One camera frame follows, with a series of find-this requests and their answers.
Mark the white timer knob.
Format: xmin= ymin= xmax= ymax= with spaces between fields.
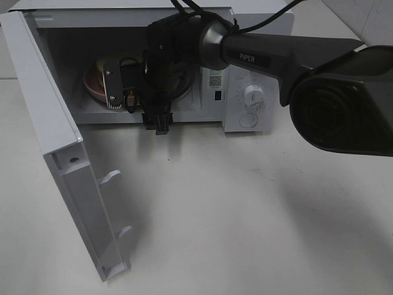
xmin=243 ymin=85 xmax=264 ymax=108

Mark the white microwave door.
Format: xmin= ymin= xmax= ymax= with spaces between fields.
xmin=1 ymin=11 xmax=130 ymax=281

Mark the white bread slice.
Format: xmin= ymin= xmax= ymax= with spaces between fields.
xmin=95 ymin=54 xmax=122 ymax=88

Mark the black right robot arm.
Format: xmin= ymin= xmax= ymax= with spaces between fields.
xmin=120 ymin=10 xmax=392 ymax=157

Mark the white warning label sticker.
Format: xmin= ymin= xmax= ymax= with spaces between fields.
xmin=208 ymin=69 xmax=227 ymax=90

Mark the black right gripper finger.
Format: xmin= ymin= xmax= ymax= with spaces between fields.
xmin=142 ymin=104 xmax=173 ymax=135

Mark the pink round plate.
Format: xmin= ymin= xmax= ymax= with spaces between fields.
xmin=83 ymin=60 xmax=138 ymax=107

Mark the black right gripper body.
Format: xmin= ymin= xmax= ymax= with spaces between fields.
xmin=120 ymin=52 xmax=184 ymax=109

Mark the glass microwave turntable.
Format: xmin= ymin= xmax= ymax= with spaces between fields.
xmin=171 ymin=66 xmax=195 ymax=101

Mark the white microwave oven body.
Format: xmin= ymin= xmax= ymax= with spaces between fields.
xmin=7 ymin=1 xmax=279 ymax=132

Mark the round white door button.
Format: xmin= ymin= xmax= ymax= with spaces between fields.
xmin=239 ymin=113 xmax=258 ymax=128

